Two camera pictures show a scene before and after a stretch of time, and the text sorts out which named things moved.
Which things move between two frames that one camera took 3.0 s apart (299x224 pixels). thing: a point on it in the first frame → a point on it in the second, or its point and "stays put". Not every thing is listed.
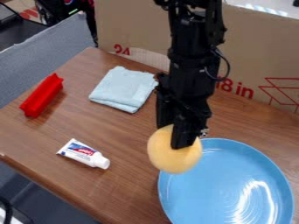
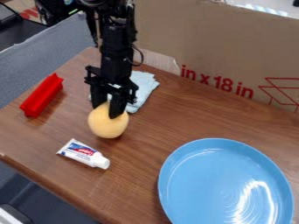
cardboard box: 259,42 stays put
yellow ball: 167,158 → 105,127
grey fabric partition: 28,61 stays put
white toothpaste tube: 88,156 stays put
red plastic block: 41,94 stays put
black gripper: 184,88 → 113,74
